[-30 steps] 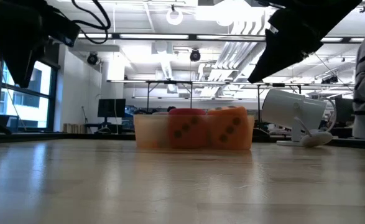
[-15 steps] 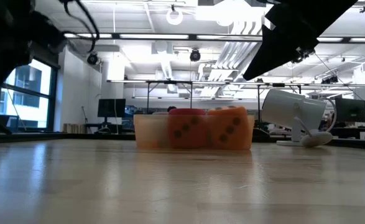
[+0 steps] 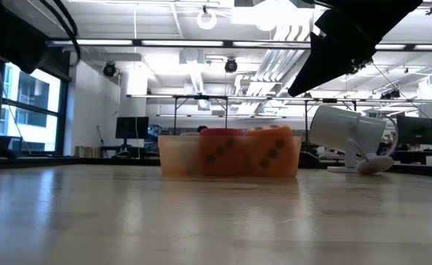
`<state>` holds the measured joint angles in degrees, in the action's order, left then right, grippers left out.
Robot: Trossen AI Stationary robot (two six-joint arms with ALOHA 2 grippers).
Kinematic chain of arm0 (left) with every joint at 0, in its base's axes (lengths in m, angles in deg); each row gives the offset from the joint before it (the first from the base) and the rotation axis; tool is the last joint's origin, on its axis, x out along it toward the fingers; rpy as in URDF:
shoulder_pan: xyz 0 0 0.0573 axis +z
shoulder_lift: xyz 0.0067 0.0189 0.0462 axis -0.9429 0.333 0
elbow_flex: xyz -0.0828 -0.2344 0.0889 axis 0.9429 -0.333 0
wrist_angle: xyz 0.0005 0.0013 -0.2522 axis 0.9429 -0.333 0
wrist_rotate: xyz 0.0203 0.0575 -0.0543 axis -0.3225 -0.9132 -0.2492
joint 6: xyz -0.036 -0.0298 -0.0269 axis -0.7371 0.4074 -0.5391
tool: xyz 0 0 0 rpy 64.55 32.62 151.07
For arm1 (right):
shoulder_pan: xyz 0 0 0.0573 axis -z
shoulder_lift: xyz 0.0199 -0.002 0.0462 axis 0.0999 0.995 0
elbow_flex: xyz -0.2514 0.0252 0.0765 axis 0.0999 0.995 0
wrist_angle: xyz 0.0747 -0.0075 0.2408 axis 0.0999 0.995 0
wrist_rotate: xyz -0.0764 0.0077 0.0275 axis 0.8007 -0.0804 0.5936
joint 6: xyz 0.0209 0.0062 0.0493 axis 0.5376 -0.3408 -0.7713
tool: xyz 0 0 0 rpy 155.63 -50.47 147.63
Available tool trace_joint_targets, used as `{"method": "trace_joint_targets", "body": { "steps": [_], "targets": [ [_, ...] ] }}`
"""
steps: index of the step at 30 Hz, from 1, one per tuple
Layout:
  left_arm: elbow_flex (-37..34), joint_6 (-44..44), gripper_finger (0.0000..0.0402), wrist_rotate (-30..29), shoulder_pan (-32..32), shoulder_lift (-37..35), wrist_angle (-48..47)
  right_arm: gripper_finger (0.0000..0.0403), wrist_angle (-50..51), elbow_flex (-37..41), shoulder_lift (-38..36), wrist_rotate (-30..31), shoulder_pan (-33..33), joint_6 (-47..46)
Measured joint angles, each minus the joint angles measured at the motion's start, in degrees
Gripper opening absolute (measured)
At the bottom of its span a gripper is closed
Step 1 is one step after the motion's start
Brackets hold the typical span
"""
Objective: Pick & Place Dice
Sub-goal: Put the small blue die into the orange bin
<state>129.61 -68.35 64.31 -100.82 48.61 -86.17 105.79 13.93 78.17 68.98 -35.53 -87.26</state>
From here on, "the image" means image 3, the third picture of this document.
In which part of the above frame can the large orange foam die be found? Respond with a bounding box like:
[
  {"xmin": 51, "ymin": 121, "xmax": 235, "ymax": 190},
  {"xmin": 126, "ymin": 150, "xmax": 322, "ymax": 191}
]
[{"xmin": 245, "ymin": 124, "xmax": 297, "ymax": 177}]

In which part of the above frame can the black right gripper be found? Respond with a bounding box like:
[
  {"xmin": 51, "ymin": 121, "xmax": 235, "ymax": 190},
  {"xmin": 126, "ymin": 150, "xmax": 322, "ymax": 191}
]
[{"xmin": 288, "ymin": 0, "xmax": 425, "ymax": 98}]

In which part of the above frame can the black ceiling camera cluster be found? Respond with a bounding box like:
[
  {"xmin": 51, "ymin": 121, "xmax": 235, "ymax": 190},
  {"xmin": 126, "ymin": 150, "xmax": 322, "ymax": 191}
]
[{"xmin": 347, "ymin": 54, "xmax": 374, "ymax": 77}]

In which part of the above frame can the stack of wood pieces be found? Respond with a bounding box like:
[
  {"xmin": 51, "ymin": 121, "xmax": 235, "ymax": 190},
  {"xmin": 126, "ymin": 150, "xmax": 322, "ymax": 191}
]
[{"xmin": 74, "ymin": 146, "xmax": 103, "ymax": 158}]

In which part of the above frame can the large red foam die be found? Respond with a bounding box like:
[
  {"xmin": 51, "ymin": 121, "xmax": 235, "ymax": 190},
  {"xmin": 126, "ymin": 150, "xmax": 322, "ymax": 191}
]
[{"xmin": 199, "ymin": 127, "xmax": 247, "ymax": 177}]

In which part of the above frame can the orange translucent plastic tray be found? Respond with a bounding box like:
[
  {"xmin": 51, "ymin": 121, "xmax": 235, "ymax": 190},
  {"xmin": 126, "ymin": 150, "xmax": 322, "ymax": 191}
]
[{"xmin": 158, "ymin": 134, "xmax": 302, "ymax": 178}]

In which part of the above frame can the yellow power cable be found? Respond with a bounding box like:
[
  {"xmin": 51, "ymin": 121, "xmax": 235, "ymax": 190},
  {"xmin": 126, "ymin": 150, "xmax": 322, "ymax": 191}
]
[{"xmin": 0, "ymin": 54, "xmax": 32, "ymax": 155}]

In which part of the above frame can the black computer monitor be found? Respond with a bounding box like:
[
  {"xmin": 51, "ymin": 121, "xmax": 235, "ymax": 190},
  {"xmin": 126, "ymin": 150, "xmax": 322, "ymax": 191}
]
[
  {"xmin": 397, "ymin": 116, "xmax": 432, "ymax": 146},
  {"xmin": 115, "ymin": 116, "xmax": 150, "ymax": 158}
]

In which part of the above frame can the overhead light bar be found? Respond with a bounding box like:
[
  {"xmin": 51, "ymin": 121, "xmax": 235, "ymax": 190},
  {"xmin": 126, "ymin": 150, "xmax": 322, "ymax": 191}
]
[{"xmin": 48, "ymin": 38, "xmax": 432, "ymax": 52}]

